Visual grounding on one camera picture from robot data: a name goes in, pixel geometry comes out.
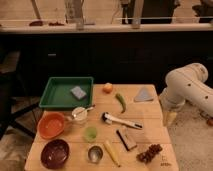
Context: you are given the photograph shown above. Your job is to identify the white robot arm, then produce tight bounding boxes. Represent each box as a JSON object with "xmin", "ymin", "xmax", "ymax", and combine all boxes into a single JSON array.
[{"xmin": 159, "ymin": 63, "xmax": 213, "ymax": 117}]

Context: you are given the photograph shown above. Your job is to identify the orange bowl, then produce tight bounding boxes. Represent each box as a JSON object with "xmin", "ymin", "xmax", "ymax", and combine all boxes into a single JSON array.
[{"xmin": 37, "ymin": 112, "xmax": 65, "ymax": 139}]

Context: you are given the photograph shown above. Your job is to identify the purple bowl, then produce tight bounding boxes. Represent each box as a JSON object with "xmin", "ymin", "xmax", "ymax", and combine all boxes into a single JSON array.
[{"xmin": 40, "ymin": 139, "xmax": 70, "ymax": 169}]

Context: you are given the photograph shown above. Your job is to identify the orange fruit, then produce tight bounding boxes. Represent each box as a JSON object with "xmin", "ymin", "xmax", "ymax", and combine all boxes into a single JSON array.
[{"xmin": 103, "ymin": 83, "xmax": 113, "ymax": 93}]

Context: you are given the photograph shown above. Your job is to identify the green chili pepper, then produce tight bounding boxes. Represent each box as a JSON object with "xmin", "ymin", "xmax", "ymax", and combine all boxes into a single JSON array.
[{"xmin": 115, "ymin": 93, "xmax": 126, "ymax": 113}]

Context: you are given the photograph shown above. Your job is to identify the grey blue sponge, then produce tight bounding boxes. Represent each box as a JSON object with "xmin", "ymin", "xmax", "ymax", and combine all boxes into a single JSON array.
[{"xmin": 70, "ymin": 86, "xmax": 86, "ymax": 100}]

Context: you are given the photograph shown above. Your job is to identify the grey triangular cloth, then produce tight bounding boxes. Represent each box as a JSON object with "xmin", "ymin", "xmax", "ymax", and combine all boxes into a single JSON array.
[{"xmin": 134, "ymin": 87, "xmax": 153, "ymax": 102}]

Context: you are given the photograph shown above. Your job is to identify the white cup with spoon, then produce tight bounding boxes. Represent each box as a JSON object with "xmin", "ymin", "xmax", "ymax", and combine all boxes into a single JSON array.
[{"xmin": 71, "ymin": 106, "xmax": 93, "ymax": 124}]

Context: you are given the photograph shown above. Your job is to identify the green plastic tray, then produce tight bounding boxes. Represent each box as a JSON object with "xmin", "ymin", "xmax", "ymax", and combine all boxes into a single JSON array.
[{"xmin": 39, "ymin": 77, "xmax": 93, "ymax": 110}]

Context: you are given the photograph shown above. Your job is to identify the small green cup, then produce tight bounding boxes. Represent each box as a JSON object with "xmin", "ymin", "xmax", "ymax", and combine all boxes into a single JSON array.
[{"xmin": 84, "ymin": 126, "xmax": 97, "ymax": 142}]

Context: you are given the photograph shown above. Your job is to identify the small metal cup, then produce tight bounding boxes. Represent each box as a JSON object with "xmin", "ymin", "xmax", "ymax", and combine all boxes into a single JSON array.
[{"xmin": 88, "ymin": 146, "xmax": 103, "ymax": 163}]

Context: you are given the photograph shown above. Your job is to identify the bunch of dark grapes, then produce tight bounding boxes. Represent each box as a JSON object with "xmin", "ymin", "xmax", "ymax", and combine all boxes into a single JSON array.
[{"xmin": 136, "ymin": 144, "xmax": 163, "ymax": 164}]

